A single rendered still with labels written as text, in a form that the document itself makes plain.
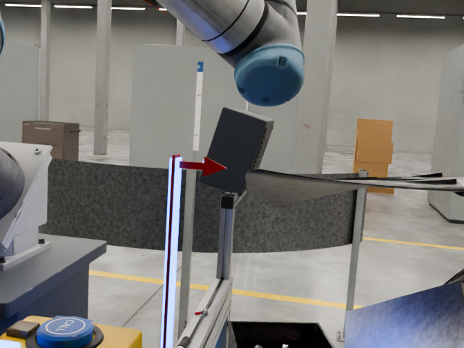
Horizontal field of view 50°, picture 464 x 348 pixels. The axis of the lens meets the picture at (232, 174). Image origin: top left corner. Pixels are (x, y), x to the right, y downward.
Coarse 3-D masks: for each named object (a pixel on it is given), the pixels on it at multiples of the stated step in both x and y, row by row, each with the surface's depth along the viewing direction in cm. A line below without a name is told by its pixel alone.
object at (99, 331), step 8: (24, 320) 40; (32, 320) 40; (40, 320) 40; (96, 328) 39; (104, 328) 40; (112, 328) 40; (120, 328) 40; (128, 328) 40; (0, 336) 37; (8, 336) 37; (32, 336) 37; (96, 336) 38; (104, 336) 38; (112, 336) 38; (120, 336) 38; (128, 336) 38; (136, 336) 39; (24, 344) 36; (32, 344) 36; (88, 344) 36; (96, 344) 37; (104, 344) 37; (112, 344) 37; (120, 344) 37; (128, 344) 37; (136, 344) 38
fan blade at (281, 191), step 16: (256, 176) 52; (272, 176) 51; (288, 176) 50; (416, 176) 59; (432, 176) 59; (256, 192) 63; (272, 192) 63; (288, 192) 63; (304, 192) 64; (320, 192) 65; (336, 192) 66
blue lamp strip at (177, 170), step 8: (176, 160) 59; (176, 168) 59; (176, 176) 59; (176, 184) 60; (176, 192) 60; (176, 200) 60; (176, 208) 60; (176, 216) 61; (176, 224) 61; (176, 232) 61; (176, 240) 62; (176, 248) 62; (176, 256) 62; (176, 264) 63; (168, 296) 61; (168, 304) 62; (168, 312) 62; (168, 320) 62; (168, 328) 62; (168, 336) 62; (168, 344) 62
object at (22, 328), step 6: (18, 324) 38; (24, 324) 38; (30, 324) 38; (36, 324) 38; (6, 330) 37; (12, 330) 37; (18, 330) 37; (24, 330) 37; (30, 330) 37; (36, 330) 38; (12, 336) 37; (18, 336) 37; (24, 336) 37
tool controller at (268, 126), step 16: (224, 112) 116; (240, 112) 116; (224, 128) 117; (240, 128) 116; (256, 128) 115; (272, 128) 138; (224, 144) 117; (240, 144) 116; (256, 144) 116; (224, 160) 117; (240, 160) 117; (256, 160) 120; (208, 176) 118; (224, 176) 118; (240, 176) 117; (224, 192) 125; (240, 192) 118
